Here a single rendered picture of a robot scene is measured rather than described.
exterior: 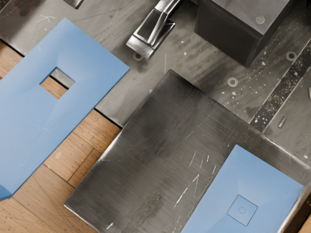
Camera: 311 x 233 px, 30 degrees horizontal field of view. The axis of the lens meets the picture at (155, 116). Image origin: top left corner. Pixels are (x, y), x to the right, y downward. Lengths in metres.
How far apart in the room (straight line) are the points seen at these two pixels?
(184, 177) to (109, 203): 0.07
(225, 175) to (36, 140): 0.17
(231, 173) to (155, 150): 0.07
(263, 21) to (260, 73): 0.09
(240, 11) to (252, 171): 0.14
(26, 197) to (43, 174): 0.03
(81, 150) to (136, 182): 0.06
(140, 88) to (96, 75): 0.10
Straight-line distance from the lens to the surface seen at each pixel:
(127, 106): 0.56
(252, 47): 0.53
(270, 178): 0.53
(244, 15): 0.50
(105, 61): 0.47
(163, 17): 0.49
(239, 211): 0.52
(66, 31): 0.49
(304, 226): 0.54
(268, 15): 0.51
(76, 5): 0.51
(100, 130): 0.55
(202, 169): 0.52
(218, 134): 0.53
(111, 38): 0.58
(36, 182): 0.55
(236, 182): 0.52
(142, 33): 0.49
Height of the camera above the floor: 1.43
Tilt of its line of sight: 75 degrees down
